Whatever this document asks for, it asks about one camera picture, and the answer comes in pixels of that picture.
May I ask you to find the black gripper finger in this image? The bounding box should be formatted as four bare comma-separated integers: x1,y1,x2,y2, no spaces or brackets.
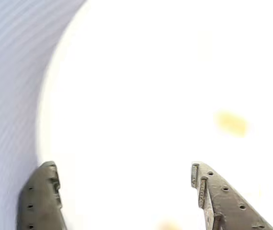
190,161,273,230
16,161,68,230

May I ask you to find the white round plate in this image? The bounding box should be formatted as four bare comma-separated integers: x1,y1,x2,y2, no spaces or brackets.
36,0,273,230

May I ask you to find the blue woven cloth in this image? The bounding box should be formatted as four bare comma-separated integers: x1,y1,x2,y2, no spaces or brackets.
0,0,89,230

